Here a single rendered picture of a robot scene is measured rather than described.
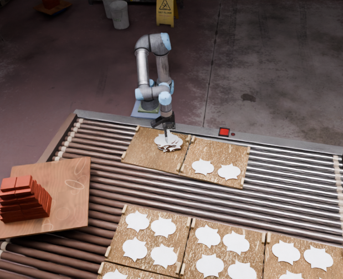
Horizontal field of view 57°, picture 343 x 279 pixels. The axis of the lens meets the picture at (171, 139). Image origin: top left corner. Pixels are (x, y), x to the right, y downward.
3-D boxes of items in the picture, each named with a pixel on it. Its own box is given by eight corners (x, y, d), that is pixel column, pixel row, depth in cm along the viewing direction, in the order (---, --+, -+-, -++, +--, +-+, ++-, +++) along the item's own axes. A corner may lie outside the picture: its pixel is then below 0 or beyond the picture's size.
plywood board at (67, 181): (13, 168, 206) (12, 166, 205) (91, 158, 209) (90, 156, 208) (-5, 240, 172) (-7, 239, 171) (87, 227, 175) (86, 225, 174)
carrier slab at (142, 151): (139, 127, 241) (138, 125, 240) (191, 137, 232) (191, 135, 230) (121, 162, 218) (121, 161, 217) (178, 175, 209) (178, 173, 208)
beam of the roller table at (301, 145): (77, 114, 264) (75, 108, 259) (346, 153, 224) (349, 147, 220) (73, 120, 258) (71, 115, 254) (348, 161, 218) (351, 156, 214)
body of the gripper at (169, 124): (175, 129, 208) (174, 116, 200) (162, 132, 208) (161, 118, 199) (173, 122, 214) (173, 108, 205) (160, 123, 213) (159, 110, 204)
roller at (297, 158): (76, 125, 252) (75, 120, 248) (339, 165, 215) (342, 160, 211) (73, 129, 249) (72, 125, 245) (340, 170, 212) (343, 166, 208)
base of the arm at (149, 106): (142, 97, 268) (141, 88, 260) (160, 98, 266) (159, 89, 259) (139, 110, 259) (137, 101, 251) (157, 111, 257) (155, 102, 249)
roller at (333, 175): (71, 134, 246) (69, 129, 242) (341, 176, 208) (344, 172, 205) (68, 138, 242) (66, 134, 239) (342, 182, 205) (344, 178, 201)
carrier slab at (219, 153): (193, 138, 231) (193, 136, 230) (250, 149, 221) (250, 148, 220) (179, 175, 209) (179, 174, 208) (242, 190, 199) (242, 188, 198)
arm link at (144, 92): (131, 32, 213) (134, 95, 194) (147, 30, 213) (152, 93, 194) (133, 43, 224) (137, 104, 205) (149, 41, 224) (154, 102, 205)
